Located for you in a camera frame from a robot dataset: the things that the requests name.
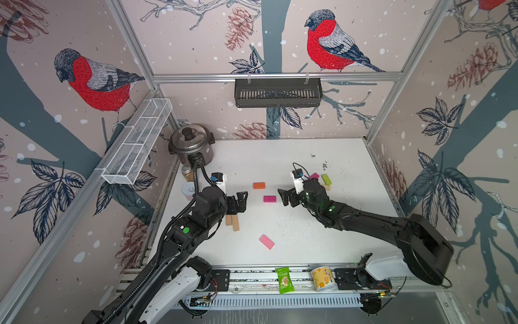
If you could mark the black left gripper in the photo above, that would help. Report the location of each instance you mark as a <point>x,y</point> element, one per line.
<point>241,202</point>

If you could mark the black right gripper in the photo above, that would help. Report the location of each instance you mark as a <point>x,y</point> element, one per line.
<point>286,193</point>

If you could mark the long wooden block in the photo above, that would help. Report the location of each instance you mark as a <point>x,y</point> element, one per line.
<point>228,220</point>
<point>235,223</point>

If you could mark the orange block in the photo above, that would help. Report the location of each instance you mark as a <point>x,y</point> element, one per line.
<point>259,185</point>

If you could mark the light pink block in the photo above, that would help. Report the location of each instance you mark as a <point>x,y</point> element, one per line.
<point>267,242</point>

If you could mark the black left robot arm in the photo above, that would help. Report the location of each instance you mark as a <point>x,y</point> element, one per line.
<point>174,272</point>

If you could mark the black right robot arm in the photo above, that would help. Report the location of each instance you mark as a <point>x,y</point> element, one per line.
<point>426,252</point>

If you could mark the pink tin can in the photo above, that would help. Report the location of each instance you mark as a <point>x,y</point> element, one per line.
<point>188,190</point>

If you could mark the glass spice jar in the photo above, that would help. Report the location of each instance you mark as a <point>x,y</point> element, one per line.
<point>188,173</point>

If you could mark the silver rice cooker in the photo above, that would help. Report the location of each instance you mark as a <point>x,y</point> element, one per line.
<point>192,143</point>

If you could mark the green snack packet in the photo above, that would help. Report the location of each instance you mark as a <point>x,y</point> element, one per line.
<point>284,279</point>

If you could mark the black hanging metal basket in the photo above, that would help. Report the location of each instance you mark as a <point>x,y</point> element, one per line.
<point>278,93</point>

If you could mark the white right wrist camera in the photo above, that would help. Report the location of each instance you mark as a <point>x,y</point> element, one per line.
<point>298,177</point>

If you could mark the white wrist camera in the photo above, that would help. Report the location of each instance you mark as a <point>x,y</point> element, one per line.
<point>220,180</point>
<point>298,177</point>

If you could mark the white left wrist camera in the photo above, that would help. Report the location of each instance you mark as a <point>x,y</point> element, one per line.
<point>220,180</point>

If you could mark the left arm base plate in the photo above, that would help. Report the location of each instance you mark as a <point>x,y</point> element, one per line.
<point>216,280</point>

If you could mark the yellow cup on rail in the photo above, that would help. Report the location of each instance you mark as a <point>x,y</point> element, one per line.
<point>324,280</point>

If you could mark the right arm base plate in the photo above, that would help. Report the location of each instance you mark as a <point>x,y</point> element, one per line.
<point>359,279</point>

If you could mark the white wire basket shelf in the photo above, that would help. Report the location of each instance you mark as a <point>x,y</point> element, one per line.
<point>132,154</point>

